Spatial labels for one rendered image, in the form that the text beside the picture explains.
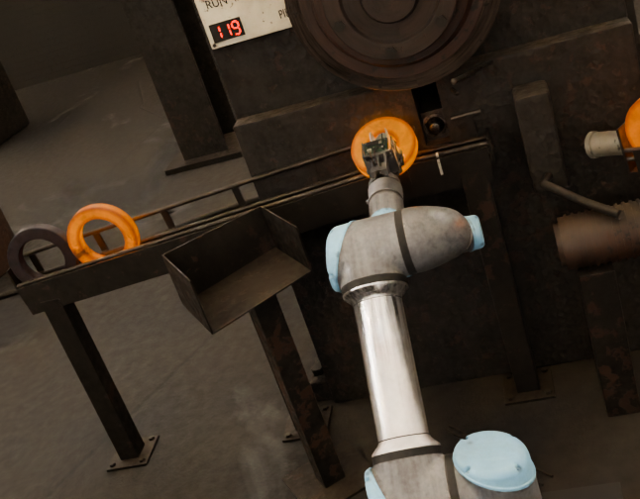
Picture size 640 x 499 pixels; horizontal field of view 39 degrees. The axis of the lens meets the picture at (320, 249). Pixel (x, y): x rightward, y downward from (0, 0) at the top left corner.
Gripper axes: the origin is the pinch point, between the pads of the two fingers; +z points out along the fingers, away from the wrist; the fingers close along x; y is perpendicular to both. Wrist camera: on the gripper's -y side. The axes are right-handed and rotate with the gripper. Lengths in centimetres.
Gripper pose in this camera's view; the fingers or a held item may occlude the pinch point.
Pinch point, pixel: (382, 139)
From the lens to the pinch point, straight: 215.9
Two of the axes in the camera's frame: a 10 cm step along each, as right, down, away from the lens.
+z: 0.0, -7.0, 7.1
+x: -9.5, 2.3, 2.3
